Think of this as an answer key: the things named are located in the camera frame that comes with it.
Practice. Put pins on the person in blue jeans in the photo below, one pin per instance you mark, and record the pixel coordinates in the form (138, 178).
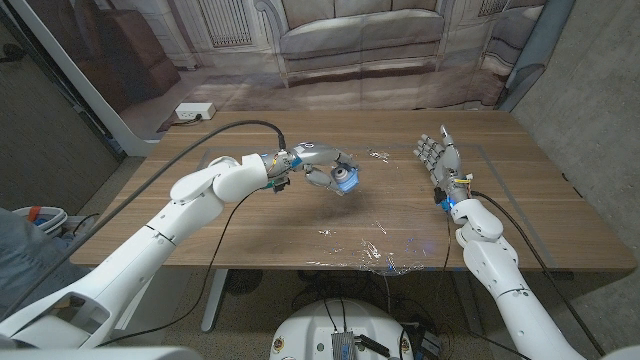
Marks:
(25, 260)

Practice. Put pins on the white power strip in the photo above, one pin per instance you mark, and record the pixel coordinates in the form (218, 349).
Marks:
(195, 110)

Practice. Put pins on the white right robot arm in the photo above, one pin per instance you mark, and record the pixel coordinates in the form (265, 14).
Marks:
(500, 270)

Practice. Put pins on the white plastic bucket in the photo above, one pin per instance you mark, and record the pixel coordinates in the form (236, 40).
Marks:
(47, 217)

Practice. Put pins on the white backdrop frame pole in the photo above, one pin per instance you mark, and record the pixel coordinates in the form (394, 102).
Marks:
(85, 85)

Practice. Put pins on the printed sofa room backdrop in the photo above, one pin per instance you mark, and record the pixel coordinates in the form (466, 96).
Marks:
(350, 50)

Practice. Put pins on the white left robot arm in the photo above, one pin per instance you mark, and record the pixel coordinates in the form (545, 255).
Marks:
(165, 230)

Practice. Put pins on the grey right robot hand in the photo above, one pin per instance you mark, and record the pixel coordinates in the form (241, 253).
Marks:
(445, 165)

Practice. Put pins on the grey finned electronics box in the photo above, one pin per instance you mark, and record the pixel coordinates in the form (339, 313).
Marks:
(343, 346)

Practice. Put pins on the grey table leg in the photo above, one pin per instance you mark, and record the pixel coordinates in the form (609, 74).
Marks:
(467, 305)

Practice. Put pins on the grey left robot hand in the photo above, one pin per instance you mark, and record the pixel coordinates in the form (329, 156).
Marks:
(315, 154)

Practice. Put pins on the white robot torso base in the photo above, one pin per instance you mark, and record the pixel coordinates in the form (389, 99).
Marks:
(310, 330)

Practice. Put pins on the small blue toy camera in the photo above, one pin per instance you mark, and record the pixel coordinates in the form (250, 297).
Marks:
(346, 180)

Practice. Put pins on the clear cellophane sheet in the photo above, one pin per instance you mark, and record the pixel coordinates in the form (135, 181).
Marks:
(372, 250)

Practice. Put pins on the blue-grey rolled backdrop edge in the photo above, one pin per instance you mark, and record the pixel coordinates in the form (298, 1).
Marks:
(537, 45)

